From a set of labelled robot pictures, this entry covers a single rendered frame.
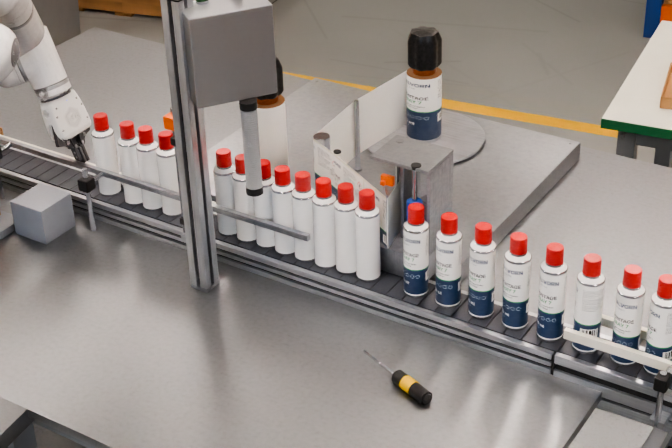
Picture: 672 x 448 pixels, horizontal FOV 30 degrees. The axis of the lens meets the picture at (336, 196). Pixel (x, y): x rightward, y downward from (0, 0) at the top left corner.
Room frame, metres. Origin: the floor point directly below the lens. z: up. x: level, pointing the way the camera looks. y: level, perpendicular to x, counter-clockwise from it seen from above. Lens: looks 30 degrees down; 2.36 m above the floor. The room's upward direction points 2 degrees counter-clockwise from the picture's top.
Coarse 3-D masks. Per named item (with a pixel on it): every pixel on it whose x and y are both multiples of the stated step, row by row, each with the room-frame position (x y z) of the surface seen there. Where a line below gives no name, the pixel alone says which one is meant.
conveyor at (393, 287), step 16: (0, 160) 2.79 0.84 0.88; (16, 160) 2.79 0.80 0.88; (32, 160) 2.78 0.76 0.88; (32, 176) 2.70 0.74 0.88; (48, 176) 2.70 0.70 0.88; (64, 176) 2.70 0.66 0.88; (80, 176) 2.69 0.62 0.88; (80, 192) 2.61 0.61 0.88; (96, 192) 2.61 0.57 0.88; (128, 208) 2.53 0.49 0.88; (176, 224) 2.45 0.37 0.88; (224, 240) 2.37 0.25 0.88; (272, 256) 2.30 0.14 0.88; (288, 256) 2.30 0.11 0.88; (320, 272) 2.23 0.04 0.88; (336, 272) 2.23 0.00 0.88; (384, 272) 2.22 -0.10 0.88; (368, 288) 2.16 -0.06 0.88; (384, 288) 2.16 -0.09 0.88; (400, 288) 2.16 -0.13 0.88; (432, 288) 2.16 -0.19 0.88; (416, 304) 2.10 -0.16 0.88; (432, 304) 2.10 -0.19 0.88; (464, 304) 2.09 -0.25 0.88; (496, 304) 2.09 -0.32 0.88; (464, 320) 2.04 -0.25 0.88; (480, 320) 2.04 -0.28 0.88; (496, 320) 2.03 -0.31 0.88; (528, 320) 2.03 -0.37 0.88; (512, 336) 1.98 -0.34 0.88; (528, 336) 1.98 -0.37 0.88
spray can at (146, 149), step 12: (144, 132) 2.52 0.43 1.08; (144, 144) 2.52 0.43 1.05; (156, 144) 2.53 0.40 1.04; (144, 156) 2.51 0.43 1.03; (144, 168) 2.51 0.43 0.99; (156, 168) 2.52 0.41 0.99; (144, 180) 2.51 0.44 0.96; (156, 180) 2.52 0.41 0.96; (144, 192) 2.52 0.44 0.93; (144, 204) 2.52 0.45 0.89; (156, 204) 2.51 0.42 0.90
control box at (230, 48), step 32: (224, 0) 2.30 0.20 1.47; (256, 0) 2.29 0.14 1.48; (192, 32) 2.21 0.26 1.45; (224, 32) 2.23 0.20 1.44; (256, 32) 2.26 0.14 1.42; (192, 64) 2.21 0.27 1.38; (224, 64) 2.23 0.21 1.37; (256, 64) 2.26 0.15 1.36; (192, 96) 2.23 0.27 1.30; (224, 96) 2.23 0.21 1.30; (256, 96) 2.26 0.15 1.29
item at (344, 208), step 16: (352, 192) 2.23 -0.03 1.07; (336, 208) 2.23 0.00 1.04; (352, 208) 2.22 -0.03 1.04; (336, 224) 2.23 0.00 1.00; (352, 224) 2.22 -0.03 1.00; (336, 240) 2.23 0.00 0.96; (352, 240) 2.22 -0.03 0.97; (336, 256) 2.23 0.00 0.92; (352, 256) 2.22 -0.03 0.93; (352, 272) 2.22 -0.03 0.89
